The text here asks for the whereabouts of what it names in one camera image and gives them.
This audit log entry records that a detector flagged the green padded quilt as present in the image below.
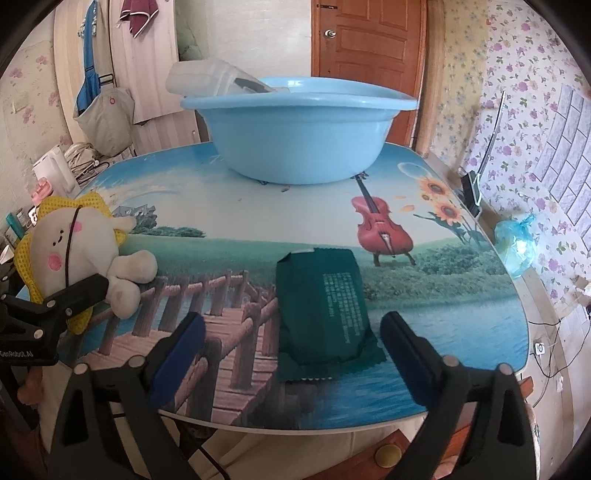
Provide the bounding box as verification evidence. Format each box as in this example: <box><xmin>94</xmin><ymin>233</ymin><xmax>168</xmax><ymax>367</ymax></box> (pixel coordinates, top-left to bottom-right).
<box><xmin>174</xmin><ymin>0</ymin><xmax>207</xmax><ymax>61</ymax></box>

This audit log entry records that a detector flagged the white wardrobe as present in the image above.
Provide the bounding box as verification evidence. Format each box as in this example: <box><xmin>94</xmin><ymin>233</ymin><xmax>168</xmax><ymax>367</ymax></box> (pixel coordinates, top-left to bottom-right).
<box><xmin>53</xmin><ymin>1</ymin><xmax>201</xmax><ymax>155</ymax></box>

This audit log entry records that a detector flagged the black floor cable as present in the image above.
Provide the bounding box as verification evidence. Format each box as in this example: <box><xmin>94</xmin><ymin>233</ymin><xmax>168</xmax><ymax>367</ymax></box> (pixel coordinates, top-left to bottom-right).
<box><xmin>526</xmin><ymin>294</ymin><xmax>591</xmax><ymax>407</ymax></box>

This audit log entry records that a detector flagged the maroon hanging towel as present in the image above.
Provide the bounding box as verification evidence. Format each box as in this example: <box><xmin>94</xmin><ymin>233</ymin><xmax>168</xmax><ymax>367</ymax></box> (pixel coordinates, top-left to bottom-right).
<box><xmin>119</xmin><ymin>0</ymin><xmax>159</xmax><ymax>38</ymax></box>

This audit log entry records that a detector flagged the grey hanging bag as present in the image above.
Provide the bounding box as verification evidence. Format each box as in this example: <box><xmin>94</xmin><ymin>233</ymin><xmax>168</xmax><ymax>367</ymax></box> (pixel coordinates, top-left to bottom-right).
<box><xmin>73</xmin><ymin>86</ymin><xmax>134</xmax><ymax>157</ymax></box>

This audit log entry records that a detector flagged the dark green snack packet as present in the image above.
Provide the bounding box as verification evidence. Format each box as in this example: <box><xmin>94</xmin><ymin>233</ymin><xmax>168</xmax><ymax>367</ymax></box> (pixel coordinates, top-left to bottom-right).
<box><xmin>276</xmin><ymin>248</ymin><xmax>386</xmax><ymax>383</ymax></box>

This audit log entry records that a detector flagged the blue plastic garbage bag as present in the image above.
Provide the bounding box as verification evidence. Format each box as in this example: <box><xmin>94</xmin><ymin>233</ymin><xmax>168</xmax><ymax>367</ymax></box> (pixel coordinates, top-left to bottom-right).
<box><xmin>494</xmin><ymin>214</ymin><xmax>537</xmax><ymax>279</ymax></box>

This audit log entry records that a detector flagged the white plush toy yellow hood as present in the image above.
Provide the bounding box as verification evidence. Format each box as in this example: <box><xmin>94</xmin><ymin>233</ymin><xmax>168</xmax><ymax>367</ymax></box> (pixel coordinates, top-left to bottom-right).
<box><xmin>14</xmin><ymin>192</ymin><xmax>157</xmax><ymax>319</ymax></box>

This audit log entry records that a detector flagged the light blue plastic basin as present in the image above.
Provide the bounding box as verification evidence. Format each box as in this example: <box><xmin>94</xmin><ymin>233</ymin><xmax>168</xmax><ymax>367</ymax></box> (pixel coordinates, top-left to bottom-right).
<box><xmin>181</xmin><ymin>77</ymin><xmax>418</xmax><ymax>185</ymax></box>

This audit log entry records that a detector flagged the brown wooden door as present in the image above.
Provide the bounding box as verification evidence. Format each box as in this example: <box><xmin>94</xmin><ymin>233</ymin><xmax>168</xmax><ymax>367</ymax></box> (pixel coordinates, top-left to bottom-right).
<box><xmin>309</xmin><ymin>0</ymin><xmax>429</xmax><ymax>146</ymax></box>

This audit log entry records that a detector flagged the translucent plastic storage box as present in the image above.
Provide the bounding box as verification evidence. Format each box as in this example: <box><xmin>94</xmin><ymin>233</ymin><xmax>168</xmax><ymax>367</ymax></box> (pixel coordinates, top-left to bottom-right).
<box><xmin>165</xmin><ymin>58</ymin><xmax>276</xmax><ymax>97</ymax></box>

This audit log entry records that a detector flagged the grey dustpan with broom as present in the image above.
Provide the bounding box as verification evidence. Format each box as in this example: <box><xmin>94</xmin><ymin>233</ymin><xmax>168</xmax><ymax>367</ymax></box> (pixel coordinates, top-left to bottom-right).
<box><xmin>460</xmin><ymin>91</ymin><xmax>506</xmax><ymax>218</ymax></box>

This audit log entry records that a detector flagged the person's left hand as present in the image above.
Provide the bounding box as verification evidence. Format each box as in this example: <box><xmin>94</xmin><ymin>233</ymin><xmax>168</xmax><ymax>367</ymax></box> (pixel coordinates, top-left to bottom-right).
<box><xmin>17</xmin><ymin>366</ymin><xmax>44</xmax><ymax>406</ymax></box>

